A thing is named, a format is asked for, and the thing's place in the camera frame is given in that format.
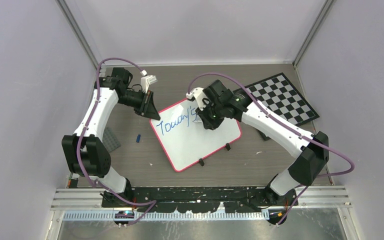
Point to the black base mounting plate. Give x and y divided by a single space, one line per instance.
199 200

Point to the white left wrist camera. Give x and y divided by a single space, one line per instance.
146 81

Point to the black whiteboard stand clip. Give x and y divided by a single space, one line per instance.
201 162

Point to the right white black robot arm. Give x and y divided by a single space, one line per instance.
217 103

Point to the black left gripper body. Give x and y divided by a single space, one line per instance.
138 101

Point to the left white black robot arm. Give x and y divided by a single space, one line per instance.
84 150

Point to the black white checkerboard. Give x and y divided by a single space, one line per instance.
279 95

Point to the white slotted cable rail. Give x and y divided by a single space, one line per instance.
129 216

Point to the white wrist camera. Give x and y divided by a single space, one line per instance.
197 94
146 81

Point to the pink framed whiteboard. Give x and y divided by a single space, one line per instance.
185 142

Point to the white marker pen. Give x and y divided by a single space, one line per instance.
197 120

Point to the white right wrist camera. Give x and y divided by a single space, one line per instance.
197 94

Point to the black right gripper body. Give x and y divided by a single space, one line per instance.
212 113

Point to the grey studded building plate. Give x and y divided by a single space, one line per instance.
110 140

